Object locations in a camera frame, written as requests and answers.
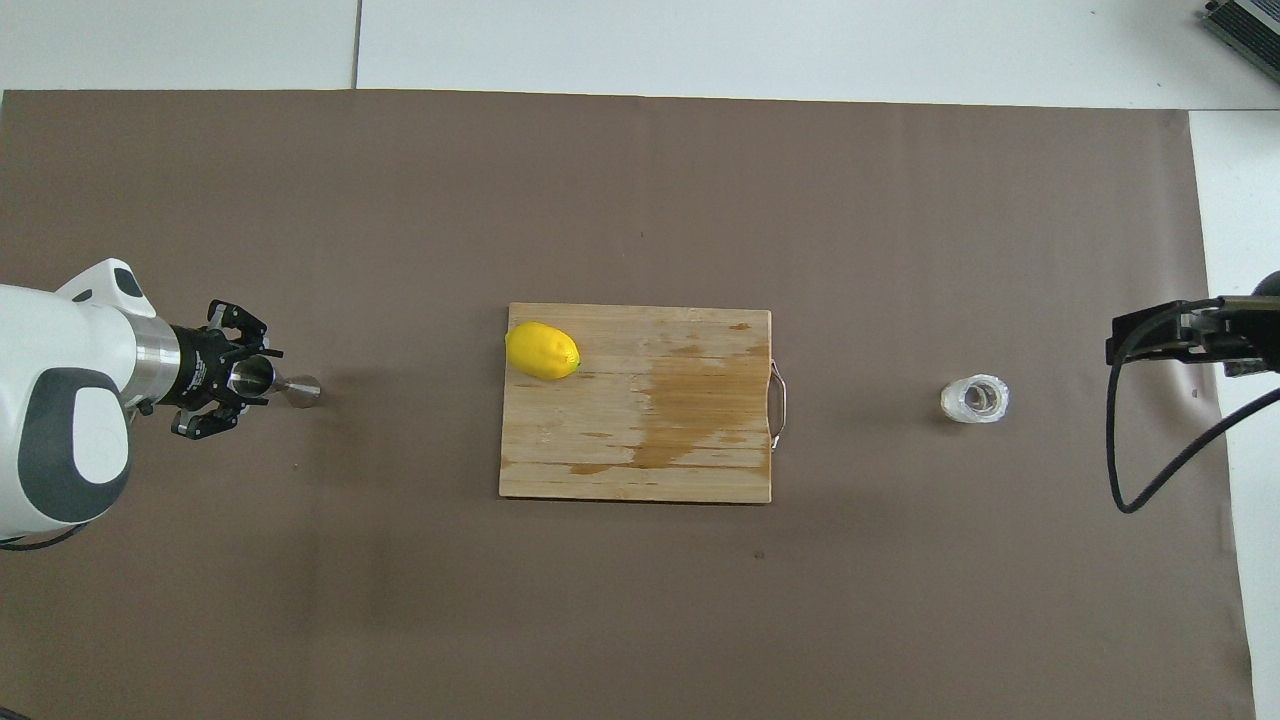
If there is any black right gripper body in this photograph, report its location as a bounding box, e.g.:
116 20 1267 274
1185 270 1280 379

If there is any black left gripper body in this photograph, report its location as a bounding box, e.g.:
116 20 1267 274
165 326 241 409

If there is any steel double jigger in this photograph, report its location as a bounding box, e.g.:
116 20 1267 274
229 357 323 409

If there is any clear crinkled plastic cup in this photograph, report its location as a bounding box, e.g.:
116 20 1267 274
939 374 1010 425

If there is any brown paper table mat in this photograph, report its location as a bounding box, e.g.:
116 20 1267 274
0 88 1259 720

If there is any yellow lemon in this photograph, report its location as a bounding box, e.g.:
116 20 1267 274
505 321 582 382

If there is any grey ribbed electronic device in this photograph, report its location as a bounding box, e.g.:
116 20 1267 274
1200 0 1280 56

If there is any wooden cutting board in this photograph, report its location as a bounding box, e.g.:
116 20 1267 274
498 302 774 504

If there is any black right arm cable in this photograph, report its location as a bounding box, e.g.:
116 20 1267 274
1105 298 1280 515

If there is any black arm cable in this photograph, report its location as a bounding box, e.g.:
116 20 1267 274
0 522 93 553
1105 298 1280 515

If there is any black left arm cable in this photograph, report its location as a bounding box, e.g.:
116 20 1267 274
0 522 93 553

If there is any metal cutting board handle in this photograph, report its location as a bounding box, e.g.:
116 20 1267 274
768 358 789 451

